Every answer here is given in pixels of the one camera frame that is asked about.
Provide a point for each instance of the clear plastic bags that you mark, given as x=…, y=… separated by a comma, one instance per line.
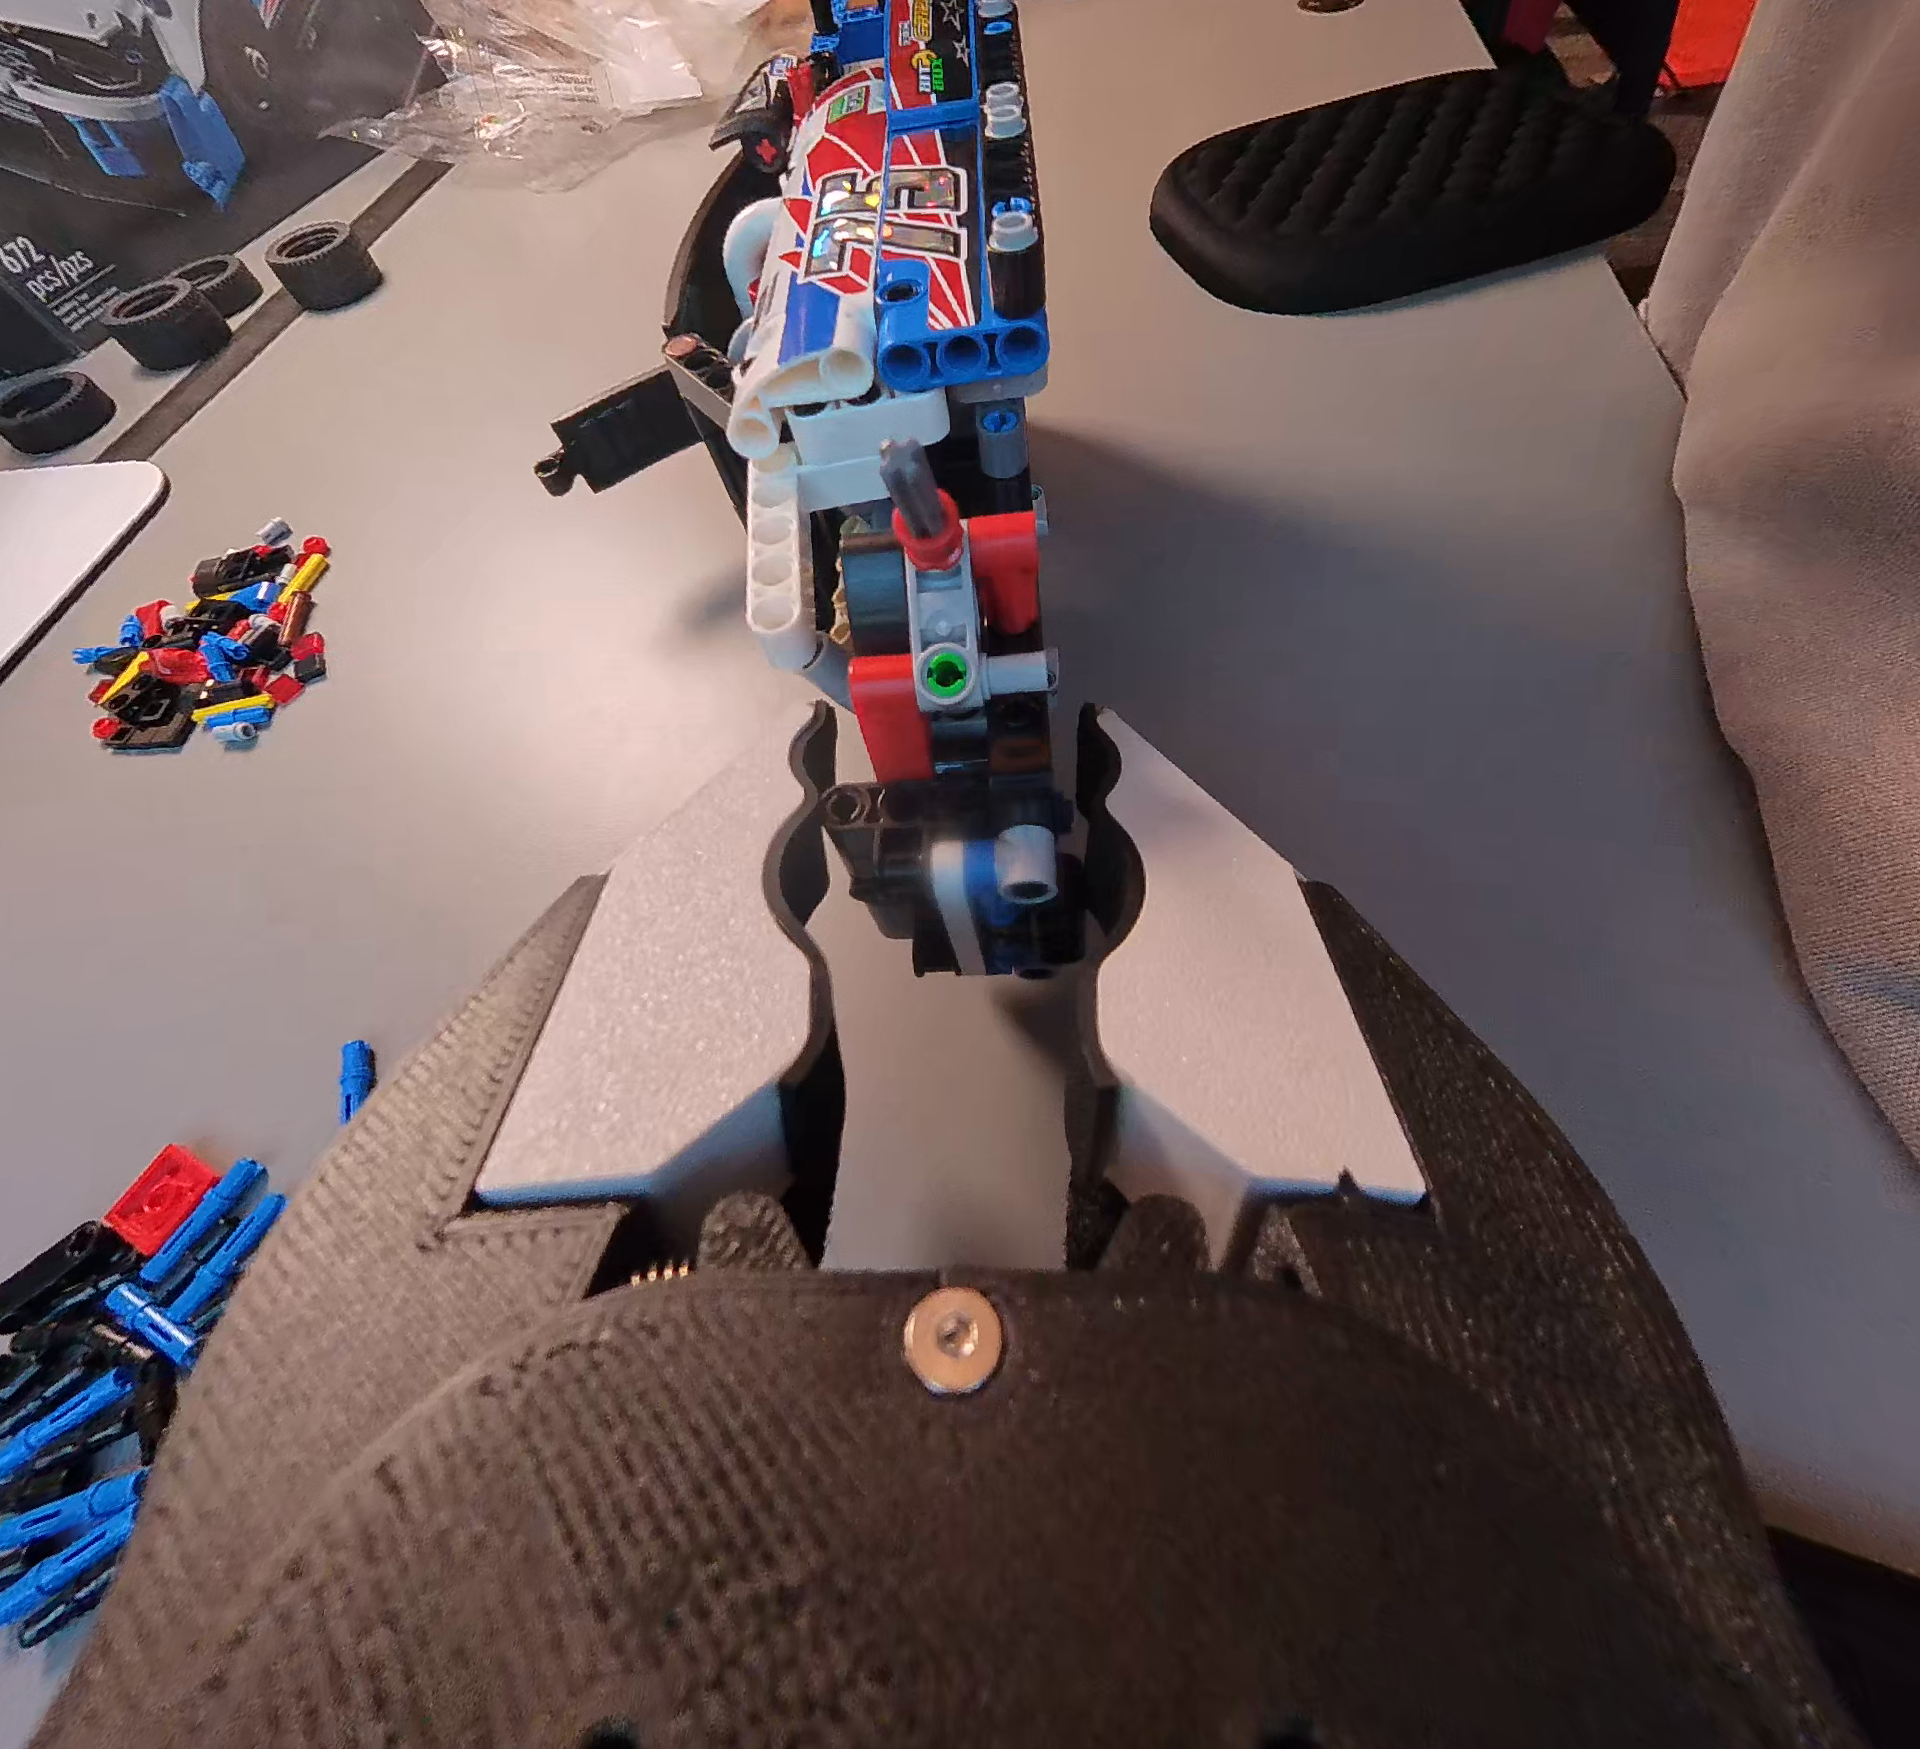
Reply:
x=601, y=25

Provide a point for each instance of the person's torso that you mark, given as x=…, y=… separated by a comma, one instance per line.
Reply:
x=1800, y=579

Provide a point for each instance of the pile of mixed lego pieces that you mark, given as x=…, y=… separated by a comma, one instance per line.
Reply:
x=196, y=653

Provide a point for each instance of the black lego box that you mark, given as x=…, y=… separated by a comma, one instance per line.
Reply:
x=151, y=55

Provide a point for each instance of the white book stand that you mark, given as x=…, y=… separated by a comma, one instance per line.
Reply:
x=62, y=548

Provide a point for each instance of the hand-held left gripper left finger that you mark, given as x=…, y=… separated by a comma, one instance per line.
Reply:
x=659, y=1030

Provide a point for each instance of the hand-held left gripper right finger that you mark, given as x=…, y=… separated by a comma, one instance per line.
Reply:
x=1247, y=1030

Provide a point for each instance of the lego race car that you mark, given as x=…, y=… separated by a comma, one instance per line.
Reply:
x=902, y=248

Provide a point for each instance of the pile of blue lego pieces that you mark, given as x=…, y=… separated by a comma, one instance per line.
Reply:
x=105, y=1329

